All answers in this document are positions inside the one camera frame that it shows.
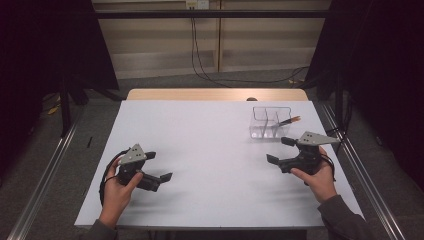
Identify black metal stand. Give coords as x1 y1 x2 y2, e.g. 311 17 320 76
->
59 74 73 138
334 64 345 134

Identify black power cable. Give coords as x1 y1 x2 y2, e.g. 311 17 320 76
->
194 18 310 85
190 18 231 88

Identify black curtain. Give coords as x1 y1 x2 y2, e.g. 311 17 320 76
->
0 0 120 101
304 0 424 188

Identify person's right hand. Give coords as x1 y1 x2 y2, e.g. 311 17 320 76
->
290 147 338 205

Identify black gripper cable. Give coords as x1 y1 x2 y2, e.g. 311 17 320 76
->
319 154 337 183
98 148 132 206

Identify person's left hand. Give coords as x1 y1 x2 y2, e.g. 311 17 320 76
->
98 157 145 230

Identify aluminium frame rail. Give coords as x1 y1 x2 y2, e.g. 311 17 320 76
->
6 105 86 240
319 101 407 240

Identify clear acrylic pen organizer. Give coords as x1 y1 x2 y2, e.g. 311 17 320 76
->
248 105 294 141

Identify black metal crossbar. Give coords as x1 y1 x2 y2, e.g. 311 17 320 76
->
94 9 332 20

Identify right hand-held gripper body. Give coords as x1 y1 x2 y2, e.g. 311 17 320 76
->
277 131 342 176

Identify black pen with gold tip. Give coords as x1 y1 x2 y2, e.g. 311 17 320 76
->
277 116 301 128
278 115 302 127

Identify wooden table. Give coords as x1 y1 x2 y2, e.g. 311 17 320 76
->
126 87 310 102

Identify white wall socket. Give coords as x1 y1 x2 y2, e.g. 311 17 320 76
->
185 0 211 10

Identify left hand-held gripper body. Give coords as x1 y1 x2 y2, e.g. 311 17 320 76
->
116 143 161 193

